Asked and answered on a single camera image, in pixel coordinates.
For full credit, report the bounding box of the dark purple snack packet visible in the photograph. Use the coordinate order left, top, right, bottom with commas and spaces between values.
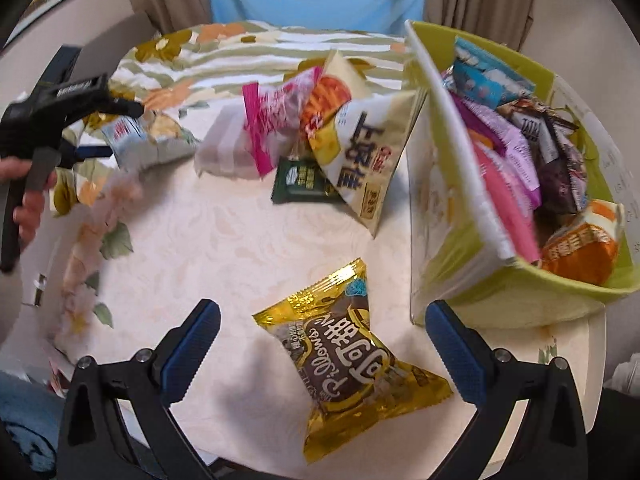
537, 125, 591, 213

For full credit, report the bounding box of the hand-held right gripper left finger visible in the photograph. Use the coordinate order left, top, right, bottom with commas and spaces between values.
57, 299, 222, 480

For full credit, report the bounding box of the white blue snack packet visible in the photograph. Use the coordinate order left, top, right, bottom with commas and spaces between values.
102, 110, 201, 173

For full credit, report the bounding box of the gold snack packet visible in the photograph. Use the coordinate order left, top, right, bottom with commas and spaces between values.
252, 258, 453, 465

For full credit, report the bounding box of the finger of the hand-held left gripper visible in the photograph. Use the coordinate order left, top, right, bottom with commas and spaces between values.
102, 100, 146, 116
60, 146, 114, 167

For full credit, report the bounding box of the dark cloth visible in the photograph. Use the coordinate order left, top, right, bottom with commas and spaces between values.
585, 385, 640, 480

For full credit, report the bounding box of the clear white snack packet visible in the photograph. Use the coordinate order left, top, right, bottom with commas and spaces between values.
194, 105, 261, 178

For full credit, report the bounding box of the dark brown snack packet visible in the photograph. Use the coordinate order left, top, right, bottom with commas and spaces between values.
497, 97, 573, 166

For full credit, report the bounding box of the green cardboard box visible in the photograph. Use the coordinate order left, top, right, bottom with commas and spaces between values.
404, 20, 640, 328

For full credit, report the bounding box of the light blue snack packet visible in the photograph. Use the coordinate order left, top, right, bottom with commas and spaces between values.
452, 37, 536, 111

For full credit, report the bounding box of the floral striped blanket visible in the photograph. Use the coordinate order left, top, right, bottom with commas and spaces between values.
50, 20, 416, 221

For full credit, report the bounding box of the person's left hand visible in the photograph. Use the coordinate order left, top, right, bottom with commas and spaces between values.
0, 156, 58, 233

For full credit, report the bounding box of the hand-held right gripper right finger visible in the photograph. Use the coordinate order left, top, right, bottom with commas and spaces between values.
425, 300, 591, 480

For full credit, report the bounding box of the grey bed headboard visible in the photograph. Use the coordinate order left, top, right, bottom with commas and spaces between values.
70, 10, 157, 81

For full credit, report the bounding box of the person's blue jeans leg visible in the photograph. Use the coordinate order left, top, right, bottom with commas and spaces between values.
0, 370, 66, 480

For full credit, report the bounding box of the pink clear snack packet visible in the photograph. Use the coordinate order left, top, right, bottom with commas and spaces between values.
242, 66, 323, 178

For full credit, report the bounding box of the orange cream snack packet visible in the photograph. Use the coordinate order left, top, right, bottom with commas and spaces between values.
540, 199, 626, 285

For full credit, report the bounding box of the dark green snack packet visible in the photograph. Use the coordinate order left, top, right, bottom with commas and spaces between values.
271, 156, 346, 206

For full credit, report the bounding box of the cream chip bag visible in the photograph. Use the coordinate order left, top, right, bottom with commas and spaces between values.
300, 50, 428, 238

